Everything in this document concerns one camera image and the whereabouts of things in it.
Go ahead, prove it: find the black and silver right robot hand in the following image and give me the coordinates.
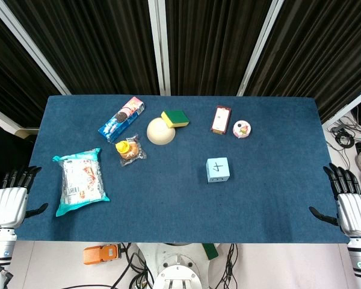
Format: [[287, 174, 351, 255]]
[[309, 162, 361, 239]]

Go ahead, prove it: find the small round pink container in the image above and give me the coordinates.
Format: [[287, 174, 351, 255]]
[[232, 120, 252, 139]]

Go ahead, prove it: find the teal snack bag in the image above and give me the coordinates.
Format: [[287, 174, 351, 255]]
[[52, 148, 111, 217]]

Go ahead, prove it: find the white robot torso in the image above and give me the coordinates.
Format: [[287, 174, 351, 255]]
[[137, 243, 211, 289]]

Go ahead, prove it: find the green block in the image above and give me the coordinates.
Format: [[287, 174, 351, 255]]
[[202, 243, 220, 260]]

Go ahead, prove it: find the blue table cloth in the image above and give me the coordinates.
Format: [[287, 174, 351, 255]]
[[11, 95, 350, 244]]

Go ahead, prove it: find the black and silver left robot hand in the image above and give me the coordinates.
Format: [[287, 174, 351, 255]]
[[0, 165, 49, 229]]

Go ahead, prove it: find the tangle of black cables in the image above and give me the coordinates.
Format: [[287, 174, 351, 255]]
[[327, 116, 361, 169]]

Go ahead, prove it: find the white frame post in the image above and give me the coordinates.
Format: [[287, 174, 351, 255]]
[[147, 0, 171, 96], [0, 0, 72, 96], [321, 84, 361, 131], [0, 103, 40, 140], [236, 0, 287, 97]]

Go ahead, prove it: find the red card box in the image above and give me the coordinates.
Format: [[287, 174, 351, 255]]
[[210, 105, 232, 135]]

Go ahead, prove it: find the yellow and green sponge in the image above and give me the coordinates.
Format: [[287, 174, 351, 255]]
[[161, 110, 190, 129]]

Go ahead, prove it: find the cream upturned bowl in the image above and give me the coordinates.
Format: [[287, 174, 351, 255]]
[[146, 117, 177, 146]]

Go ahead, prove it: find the black cable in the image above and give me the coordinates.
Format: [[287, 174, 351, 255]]
[[61, 243, 155, 289], [213, 243, 242, 289]]

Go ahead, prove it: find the orange device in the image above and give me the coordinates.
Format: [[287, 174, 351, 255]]
[[83, 244, 121, 266]]

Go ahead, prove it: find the dark pleated curtain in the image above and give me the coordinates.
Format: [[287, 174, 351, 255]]
[[164, 0, 273, 96], [0, 5, 63, 129], [245, 0, 361, 125], [2, 0, 160, 96]]

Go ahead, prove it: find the wrapped orange pastry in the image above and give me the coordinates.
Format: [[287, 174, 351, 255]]
[[115, 134, 147, 167]]

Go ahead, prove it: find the light blue numbered cube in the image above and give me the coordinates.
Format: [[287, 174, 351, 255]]
[[206, 157, 231, 184]]

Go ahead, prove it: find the blue cookie box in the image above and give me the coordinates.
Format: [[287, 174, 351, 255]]
[[97, 96, 146, 143]]

